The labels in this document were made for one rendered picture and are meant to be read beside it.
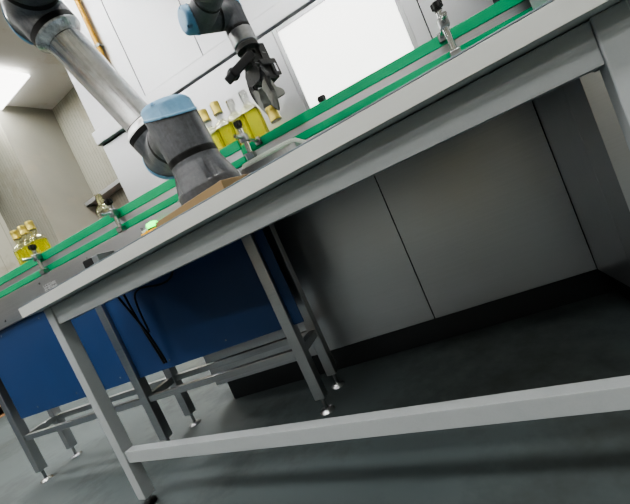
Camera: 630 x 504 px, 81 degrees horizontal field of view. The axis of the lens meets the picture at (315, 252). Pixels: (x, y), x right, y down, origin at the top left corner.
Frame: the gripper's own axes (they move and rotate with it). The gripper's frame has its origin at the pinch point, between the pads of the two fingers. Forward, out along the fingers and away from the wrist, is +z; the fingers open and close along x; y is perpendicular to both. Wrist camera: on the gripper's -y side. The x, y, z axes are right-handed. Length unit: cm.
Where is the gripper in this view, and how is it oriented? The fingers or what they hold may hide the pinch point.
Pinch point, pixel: (271, 110)
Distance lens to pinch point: 119.7
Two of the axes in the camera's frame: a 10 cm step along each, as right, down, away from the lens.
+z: 4.4, 9.0, 0.9
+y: 6.8, -3.9, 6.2
